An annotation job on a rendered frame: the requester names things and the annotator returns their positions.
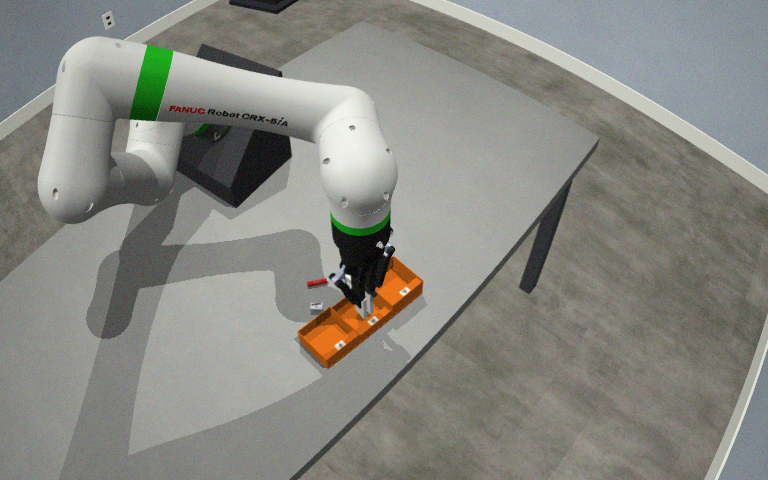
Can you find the orange rack of three bins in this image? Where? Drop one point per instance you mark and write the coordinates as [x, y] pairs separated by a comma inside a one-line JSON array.
[[401, 286]]

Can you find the red battery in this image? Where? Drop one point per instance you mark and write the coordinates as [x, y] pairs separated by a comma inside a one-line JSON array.
[[317, 282]]

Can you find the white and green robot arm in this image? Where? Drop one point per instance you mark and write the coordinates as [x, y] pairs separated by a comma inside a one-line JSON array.
[[107, 79]]

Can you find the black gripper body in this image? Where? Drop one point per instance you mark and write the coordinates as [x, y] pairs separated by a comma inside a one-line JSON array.
[[366, 261]]

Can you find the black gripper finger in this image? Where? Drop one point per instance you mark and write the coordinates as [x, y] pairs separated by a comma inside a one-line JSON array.
[[356, 295], [371, 281]]

